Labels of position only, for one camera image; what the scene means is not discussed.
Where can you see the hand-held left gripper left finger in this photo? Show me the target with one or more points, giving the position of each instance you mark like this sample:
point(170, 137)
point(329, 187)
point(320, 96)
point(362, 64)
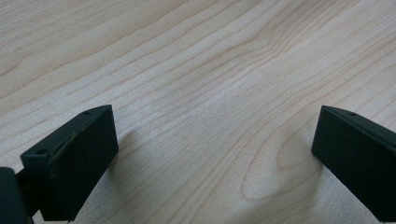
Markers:
point(74, 161)

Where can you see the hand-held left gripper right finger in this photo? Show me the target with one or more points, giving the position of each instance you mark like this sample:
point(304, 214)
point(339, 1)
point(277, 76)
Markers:
point(358, 155)

